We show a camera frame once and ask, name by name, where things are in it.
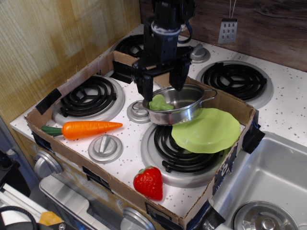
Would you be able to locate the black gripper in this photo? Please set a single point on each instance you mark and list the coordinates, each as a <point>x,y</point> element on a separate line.
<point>161,55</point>

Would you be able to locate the green toy broccoli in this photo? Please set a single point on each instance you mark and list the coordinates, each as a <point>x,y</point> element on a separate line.
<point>158,103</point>

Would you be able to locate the small steel pan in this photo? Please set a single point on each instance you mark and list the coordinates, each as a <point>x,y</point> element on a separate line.
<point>187,103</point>

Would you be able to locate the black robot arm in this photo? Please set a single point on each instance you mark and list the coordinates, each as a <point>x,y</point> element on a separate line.
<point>167,11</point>

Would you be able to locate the middle grey stove knob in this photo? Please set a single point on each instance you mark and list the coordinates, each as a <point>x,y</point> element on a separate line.
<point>137,113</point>

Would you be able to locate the grey stove knob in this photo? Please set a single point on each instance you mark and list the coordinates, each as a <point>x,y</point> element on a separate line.
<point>105,149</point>
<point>199,54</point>
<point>137,113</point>

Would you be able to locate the back left black burner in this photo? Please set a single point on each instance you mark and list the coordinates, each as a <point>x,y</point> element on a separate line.
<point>131,45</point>

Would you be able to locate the black burner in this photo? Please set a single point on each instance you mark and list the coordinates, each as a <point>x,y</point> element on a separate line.
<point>131,45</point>
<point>178,166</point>
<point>240,79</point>
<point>99,98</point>

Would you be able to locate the back grey stove knob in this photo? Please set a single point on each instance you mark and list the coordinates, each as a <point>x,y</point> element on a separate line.
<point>199,54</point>

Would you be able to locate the front left black burner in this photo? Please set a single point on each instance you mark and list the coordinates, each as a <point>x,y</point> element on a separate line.
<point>99,98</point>

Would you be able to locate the light green plastic plate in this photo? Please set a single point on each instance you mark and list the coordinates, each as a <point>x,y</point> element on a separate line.
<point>212,131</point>

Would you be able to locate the back right black burner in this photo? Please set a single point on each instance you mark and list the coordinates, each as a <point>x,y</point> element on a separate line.
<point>240,79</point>

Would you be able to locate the hanging steel slotted spatula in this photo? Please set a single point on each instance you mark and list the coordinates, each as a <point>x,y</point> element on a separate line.
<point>228,26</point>

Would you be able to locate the front grey stove knob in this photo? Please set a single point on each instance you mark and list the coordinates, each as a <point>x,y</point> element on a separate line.
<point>105,149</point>

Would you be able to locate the front right black burner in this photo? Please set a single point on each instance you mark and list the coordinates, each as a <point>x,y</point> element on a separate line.
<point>178,166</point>

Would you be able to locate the brown cardboard fence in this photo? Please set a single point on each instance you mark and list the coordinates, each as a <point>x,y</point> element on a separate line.
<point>118,180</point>

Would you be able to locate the red toy strawberry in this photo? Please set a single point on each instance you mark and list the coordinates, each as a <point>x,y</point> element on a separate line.
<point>149,182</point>

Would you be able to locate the orange toy carrot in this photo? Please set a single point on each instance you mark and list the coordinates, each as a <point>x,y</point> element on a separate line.
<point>81,129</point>

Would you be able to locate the right oven front knob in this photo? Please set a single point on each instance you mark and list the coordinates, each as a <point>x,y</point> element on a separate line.
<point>134,220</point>

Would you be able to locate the oven knob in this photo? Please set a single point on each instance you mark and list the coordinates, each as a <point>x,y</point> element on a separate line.
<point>134,220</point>
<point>46,165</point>

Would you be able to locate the left oven front knob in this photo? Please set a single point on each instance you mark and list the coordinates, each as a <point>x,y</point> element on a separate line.
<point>46,165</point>

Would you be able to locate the grey toy sink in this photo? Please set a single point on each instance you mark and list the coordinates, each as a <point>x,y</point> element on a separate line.
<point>275,172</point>

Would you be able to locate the steel sink drain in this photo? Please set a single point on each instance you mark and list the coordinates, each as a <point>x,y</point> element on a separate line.
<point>260,215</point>

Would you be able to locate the yellow object bottom left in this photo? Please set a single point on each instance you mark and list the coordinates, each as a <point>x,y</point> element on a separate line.
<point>49,218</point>

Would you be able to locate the grey oven door handle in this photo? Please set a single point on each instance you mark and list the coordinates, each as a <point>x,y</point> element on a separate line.
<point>81,210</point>

